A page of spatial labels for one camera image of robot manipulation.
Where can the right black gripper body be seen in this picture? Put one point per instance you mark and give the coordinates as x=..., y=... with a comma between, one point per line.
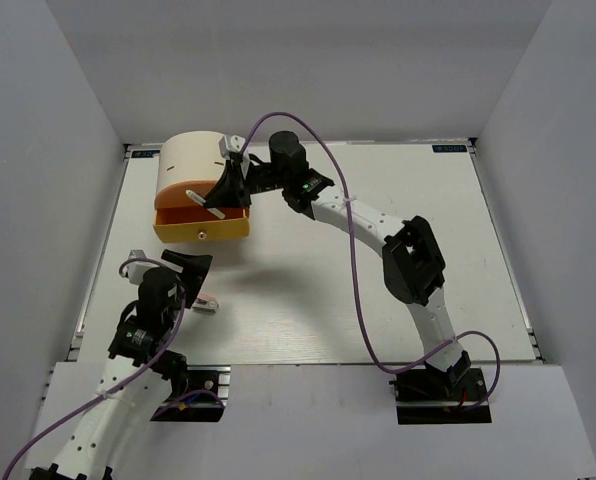
x=266, y=177

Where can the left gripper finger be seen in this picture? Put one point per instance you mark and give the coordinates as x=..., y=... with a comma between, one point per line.
x=180, y=260
x=196, y=270

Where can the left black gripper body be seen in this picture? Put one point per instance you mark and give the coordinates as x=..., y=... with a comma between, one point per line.
x=175, y=307

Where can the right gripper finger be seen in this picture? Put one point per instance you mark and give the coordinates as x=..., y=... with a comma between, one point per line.
x=239, y=194
x=219, y=194

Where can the white pen pale cap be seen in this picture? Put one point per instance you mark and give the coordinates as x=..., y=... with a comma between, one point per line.
x=198, y=199

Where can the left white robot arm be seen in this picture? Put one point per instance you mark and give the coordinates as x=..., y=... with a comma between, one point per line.
x=141, y=371

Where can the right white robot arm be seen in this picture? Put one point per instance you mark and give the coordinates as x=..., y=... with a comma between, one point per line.
x=412, y=263

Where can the pink white mini stapler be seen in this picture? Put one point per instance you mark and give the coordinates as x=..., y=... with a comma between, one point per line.
x=205, y=304

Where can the cream cylindrical drawer organizer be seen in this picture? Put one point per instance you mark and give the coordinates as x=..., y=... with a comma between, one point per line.
x=190, y=156

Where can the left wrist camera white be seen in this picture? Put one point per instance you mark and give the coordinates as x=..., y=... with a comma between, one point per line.
x=135, y=270

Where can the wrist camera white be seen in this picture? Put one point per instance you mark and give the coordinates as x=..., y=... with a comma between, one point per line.
x=135, y=270
x=229, y=144

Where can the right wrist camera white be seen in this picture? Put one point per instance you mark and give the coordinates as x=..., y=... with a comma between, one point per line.
x=229, y=144

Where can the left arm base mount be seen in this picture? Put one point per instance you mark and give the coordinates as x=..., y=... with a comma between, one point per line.
x=202, y=398

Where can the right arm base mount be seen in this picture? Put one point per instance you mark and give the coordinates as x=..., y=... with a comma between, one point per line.
x=420, y=400

